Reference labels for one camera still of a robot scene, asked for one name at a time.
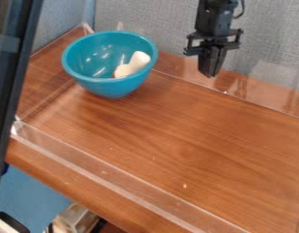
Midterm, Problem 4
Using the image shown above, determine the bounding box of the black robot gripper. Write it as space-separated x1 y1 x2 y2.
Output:
183 0 245 76

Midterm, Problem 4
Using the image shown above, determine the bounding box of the toy mushroom brown cap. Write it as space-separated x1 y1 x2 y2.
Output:
114 51 151 78

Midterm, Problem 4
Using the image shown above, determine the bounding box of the blue plastic bowl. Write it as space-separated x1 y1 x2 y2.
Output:
62 30 158 98

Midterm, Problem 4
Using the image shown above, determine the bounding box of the clear acrylic table barrier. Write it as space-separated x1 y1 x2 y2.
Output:
7 25 299 233

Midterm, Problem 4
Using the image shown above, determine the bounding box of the grey box under table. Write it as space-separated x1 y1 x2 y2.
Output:
44 203 101 233

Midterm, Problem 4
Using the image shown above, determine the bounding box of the black object at bottom left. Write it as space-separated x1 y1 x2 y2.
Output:
0 212 31 233

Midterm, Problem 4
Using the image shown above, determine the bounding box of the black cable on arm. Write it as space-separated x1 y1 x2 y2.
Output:
233 0 248 20

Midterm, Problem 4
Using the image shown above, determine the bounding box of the dark blurred foreground post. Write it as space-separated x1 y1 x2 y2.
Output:
0 0 46 204

